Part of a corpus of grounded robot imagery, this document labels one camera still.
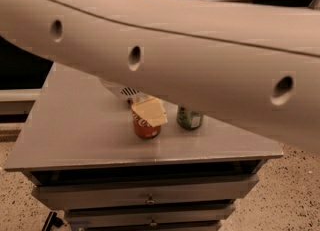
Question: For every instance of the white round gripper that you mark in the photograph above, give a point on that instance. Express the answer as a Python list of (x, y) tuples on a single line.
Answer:
[(124, 92)]

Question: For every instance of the red Coca-Cola can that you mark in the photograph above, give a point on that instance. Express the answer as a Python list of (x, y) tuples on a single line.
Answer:
[(142, 128)]

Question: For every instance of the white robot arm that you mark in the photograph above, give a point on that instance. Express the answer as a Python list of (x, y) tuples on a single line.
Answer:
[(256, 67)]

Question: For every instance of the green soda can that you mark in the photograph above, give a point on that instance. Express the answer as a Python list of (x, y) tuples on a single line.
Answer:
[(188, 119)]

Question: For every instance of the grey drawer cabinet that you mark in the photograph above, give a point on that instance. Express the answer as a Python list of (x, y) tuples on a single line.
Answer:
[(79, 133)]

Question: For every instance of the top grey drawer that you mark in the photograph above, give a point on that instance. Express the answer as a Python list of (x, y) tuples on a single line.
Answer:
[(147, 192)]

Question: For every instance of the grey drawer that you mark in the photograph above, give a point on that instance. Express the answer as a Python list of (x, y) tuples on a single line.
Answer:
[(147, 192), (187, 226), (145, 215)]

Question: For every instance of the middle grey drawer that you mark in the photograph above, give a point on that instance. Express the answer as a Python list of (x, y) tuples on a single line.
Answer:
[(145, 215)]

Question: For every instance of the bottom grey drawer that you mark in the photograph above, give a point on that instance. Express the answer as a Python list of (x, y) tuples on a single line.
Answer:
[(187, 226)]

